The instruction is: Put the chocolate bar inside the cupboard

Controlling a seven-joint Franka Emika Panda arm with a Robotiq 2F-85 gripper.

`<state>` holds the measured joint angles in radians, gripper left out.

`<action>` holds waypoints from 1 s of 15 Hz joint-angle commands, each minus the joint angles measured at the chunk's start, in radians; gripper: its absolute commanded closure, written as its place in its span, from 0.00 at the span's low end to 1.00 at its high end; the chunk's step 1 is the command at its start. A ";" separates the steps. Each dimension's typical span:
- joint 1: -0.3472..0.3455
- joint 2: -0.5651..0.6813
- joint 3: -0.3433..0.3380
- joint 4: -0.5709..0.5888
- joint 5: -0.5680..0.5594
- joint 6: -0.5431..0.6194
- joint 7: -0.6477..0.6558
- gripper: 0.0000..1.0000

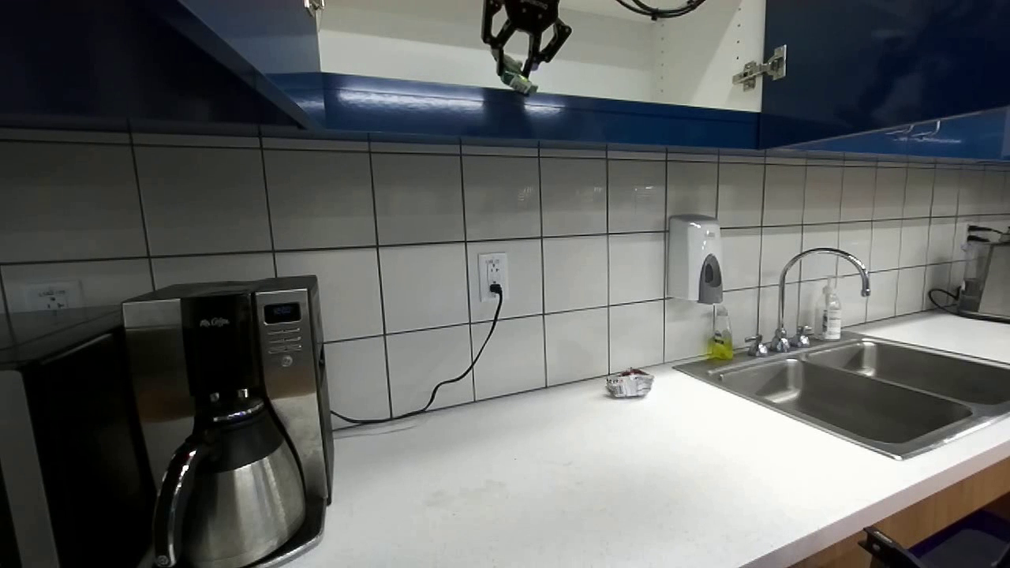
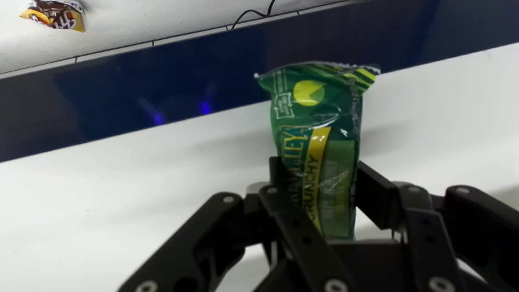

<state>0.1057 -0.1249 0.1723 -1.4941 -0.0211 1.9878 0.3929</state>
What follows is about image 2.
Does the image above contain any green chocolate bar wrapper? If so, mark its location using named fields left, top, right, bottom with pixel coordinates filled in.
left=254, top=61, right=381, bottom=239

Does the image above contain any black power cable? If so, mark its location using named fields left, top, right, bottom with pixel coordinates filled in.
left=230, top=0, right=277, bottom=30

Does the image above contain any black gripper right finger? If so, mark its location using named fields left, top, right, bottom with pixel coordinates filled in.
left=353, top=158, right=519, bottom=292

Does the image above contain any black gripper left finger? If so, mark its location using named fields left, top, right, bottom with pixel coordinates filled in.
left=115, top=155, right=347, bottom=292

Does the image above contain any small crumpled snack wrapper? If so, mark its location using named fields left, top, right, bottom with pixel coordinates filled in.
left=19, top=0, right=87, bottom=33

